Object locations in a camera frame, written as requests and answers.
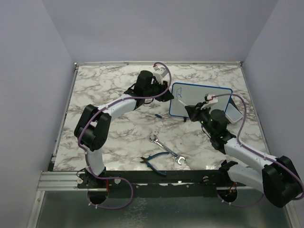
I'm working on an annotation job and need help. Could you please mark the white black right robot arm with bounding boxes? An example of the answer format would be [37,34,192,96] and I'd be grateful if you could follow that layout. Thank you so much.
[185,103,304,208]

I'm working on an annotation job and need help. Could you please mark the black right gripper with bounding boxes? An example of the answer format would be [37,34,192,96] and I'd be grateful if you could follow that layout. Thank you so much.
[186,101,215,136]

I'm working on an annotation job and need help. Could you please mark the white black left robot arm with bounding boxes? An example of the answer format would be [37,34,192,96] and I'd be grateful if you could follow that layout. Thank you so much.
[74,66,174,188]

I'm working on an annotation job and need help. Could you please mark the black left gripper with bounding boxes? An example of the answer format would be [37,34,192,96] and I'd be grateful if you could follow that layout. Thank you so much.
[144,79,174,102]

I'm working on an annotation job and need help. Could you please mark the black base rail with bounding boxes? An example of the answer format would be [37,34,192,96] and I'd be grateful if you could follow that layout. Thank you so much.
[77,169,233,199]

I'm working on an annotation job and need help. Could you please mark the white plastic box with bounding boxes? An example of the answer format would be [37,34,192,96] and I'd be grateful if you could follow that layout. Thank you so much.
[225,103,243,124]

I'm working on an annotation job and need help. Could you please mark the silver combination wrench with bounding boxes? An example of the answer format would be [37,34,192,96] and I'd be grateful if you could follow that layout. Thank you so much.
[149,135,186,165]

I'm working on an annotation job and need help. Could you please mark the blue handled pliers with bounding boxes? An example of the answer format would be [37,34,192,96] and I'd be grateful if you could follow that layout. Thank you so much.
[139,152,170,177]

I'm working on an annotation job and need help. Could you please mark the blue framed whiteboard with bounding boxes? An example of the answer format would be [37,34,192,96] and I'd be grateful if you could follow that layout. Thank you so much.
[169,82,233,117]

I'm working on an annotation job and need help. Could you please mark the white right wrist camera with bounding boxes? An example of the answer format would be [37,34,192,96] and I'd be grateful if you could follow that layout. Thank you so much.
[200,94,218,110]

